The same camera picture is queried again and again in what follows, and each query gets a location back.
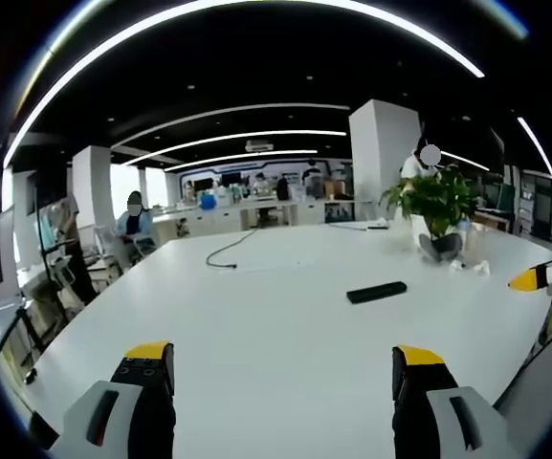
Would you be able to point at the white counter cabinets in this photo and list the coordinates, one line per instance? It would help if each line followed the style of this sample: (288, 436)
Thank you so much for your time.
(237, 215)

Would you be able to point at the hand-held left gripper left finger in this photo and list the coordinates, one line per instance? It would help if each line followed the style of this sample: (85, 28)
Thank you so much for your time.
(127, 401)

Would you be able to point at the white office chair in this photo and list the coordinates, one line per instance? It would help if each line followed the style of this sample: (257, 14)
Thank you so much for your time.
(113, 248)

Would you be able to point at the white column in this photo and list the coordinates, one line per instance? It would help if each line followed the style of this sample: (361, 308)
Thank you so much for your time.
(384, 158)
(92, 191)

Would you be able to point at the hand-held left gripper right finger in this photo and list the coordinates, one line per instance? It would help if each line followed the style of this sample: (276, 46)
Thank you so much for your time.
(428, 401)

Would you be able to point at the clear plastic bottle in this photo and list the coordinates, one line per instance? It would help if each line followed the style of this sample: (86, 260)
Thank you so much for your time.
(470, 239)

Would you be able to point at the white crumpled tissue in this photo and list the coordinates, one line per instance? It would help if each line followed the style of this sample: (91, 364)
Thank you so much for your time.
(471, 267)

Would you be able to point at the ceiling projector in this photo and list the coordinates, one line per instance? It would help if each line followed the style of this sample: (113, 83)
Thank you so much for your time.
(259, 145)

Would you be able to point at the black remote control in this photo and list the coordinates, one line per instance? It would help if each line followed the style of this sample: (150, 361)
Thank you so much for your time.
(376, 292)

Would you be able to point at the green potted plant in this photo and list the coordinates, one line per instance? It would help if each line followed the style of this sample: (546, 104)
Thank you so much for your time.
(431, 203)

